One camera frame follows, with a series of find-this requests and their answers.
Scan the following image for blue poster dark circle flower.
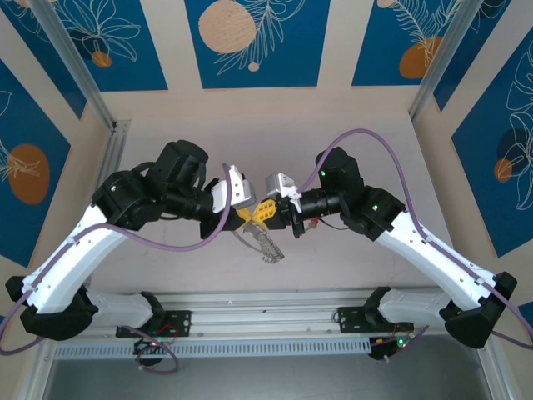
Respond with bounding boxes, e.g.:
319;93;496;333
451;39;533;258

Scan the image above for controller board with green LED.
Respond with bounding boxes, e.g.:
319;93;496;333
132;337;176;360
368;335;417;362

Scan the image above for blue poster pale peach circle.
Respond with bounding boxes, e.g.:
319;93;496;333
184;0;332;90

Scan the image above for blue poster small orange circle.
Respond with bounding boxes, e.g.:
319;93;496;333
52;0;169;93

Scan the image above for blue poster orange circle fern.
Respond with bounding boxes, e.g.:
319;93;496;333
351;0;463;88

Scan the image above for blue poster white line drawing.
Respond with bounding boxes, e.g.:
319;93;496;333
0;0;88;121

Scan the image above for blue poster corner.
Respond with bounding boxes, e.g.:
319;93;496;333
517;302;533;331

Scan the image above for blue poster white leaves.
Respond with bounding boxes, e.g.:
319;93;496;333
432;0;533;113

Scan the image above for aluminium side floor rail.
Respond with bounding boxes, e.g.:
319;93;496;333
89;119;132;209

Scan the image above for long aluminium base rail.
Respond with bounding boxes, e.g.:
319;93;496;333
41;289;492;341

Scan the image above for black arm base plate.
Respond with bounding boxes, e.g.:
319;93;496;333
336;306;416;334
115;309;193;339

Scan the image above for slotted grey cable duct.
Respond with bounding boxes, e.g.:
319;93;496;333
52;337;372;360

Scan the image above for aluminium frame post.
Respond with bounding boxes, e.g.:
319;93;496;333
472;331;511;400
28;0;131;134
407;0;476;122
16;339;57;400

